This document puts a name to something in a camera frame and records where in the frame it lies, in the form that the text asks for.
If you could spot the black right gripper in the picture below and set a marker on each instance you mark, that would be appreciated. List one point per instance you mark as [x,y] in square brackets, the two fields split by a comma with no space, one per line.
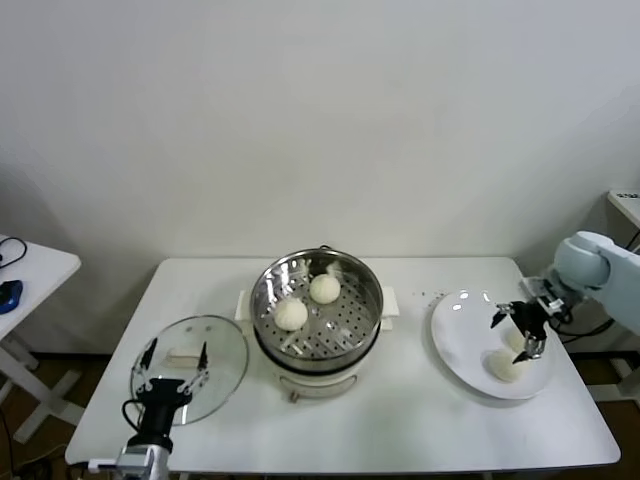
[529,319]

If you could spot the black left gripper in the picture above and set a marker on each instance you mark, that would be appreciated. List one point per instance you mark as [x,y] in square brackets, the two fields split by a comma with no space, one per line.
[164,392]

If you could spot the white steamed baozi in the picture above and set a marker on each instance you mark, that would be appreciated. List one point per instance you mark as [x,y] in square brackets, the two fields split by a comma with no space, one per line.
[500,370]
[325,289]
[515,341]
[291,315]

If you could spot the round glass pot lid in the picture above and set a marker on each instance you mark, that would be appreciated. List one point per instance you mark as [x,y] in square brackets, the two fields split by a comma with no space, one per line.
[220,350]

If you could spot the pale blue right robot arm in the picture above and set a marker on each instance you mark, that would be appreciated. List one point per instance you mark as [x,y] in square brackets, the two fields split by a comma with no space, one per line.
[585,260]

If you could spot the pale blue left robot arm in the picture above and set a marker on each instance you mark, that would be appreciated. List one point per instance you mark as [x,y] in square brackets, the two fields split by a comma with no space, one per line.
[142,462]

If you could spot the stainless steel steamer basket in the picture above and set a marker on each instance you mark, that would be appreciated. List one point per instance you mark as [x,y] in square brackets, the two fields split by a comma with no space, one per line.
[330,330]

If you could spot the round white plate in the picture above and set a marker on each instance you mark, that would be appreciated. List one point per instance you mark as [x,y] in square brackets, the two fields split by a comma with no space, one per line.
[460,330]

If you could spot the white electric cooker pot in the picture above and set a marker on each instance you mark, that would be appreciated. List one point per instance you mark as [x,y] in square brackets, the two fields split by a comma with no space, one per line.
[310,385]

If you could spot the white side table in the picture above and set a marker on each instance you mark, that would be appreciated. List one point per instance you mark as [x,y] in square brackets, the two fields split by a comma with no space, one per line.
[45,265]

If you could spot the blue handheld device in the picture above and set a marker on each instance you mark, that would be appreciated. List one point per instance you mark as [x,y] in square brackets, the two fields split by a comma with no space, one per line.
[10,296]

